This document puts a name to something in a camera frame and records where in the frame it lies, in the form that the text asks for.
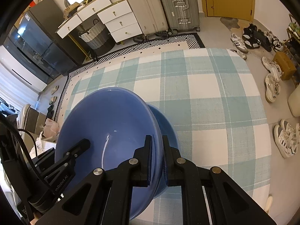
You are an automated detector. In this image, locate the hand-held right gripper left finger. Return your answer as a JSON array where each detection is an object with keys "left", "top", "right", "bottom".
[{"left": 46, "top": 135, "right": 154, "bottom": 225}]

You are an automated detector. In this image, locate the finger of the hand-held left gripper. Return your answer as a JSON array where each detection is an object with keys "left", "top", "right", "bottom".
[
  {"left": 55, "top": 139, "right": 91, "bottom": 169},
  {"left": 31, "top": 149, "right": 56, "bottom": 169}
]

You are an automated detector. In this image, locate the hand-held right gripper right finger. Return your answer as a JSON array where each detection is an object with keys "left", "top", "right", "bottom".
[{"left": 162, "top": 135, "right": 278, "bottom": 225}]

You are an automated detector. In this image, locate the blue bowl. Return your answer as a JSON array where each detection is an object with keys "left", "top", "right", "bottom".
[
  {"left": 146, "top": 104, "right": 181, "bottom": 198},
  {"left": 55, "top": 87, "right": 163, "bottom": 221}
]

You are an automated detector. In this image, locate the pink plastic bag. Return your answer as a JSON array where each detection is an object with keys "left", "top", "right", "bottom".
[{"left": 40, "top": 118, "right": 60, "bottom": 143}]

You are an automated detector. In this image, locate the black slipper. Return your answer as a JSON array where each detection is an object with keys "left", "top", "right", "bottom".
[{"left": 46, "top": 105, "right": 55, "bottom": 120}]

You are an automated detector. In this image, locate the teal checked tablecloth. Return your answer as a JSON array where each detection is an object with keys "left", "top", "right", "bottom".
[{"left": 56, "top": 47, "right": 272, "bottom": 225}]

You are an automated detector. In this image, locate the white appliance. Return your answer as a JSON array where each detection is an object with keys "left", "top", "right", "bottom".
[{"left": 0, "top": 44, "right": 47, "bottom": 92}]

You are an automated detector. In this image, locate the grey wicker basket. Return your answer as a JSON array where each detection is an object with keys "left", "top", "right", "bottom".
[{"left": 78, "top": 19, "right": 115, "bottom": 50}]

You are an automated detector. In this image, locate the dark glass cabinet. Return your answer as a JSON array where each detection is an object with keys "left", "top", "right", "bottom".
[{"left": 7, "top": 0, "right": 85, "bottom": 79}]

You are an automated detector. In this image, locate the group of sneakers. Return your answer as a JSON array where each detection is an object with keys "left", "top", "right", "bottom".
[{"left": 228, "top": 23, "right": 300, "bottom": 158}]

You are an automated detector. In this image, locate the white dresser with drawers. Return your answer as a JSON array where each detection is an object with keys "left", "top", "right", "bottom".
[{"left": 56, "top": 0, "right": 143, "bottom": 43}]

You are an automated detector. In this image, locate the white bin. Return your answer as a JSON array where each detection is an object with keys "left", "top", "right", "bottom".
[{"left": 288, "top": 84, "right": 300, "bottom": 117}]

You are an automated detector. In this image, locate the brown cardboard box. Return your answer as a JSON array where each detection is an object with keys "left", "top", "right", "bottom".
[{"left": 272, "top": 52, "right": 297, "bottom": 80}]

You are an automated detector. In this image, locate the cream suitcase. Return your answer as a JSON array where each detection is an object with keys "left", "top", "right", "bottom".
[{"left": 121, "top": 0, "right": 169, "bottom": 36}]

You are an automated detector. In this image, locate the grey aluminium suitcase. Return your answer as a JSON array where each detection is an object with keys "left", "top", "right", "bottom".
[{"left": 156, "top": 0, "right": 201, "bottom": 34}]

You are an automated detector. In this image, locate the gold shoe rack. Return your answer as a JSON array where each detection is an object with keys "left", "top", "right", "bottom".
[{"left": 282, "top": 14, "right": 300, "bottom": 87}]

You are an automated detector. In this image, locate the black cable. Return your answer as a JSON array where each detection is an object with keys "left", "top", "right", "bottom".
[{"left": 17, "top": 128, "right": 55, "bottom": 193}]

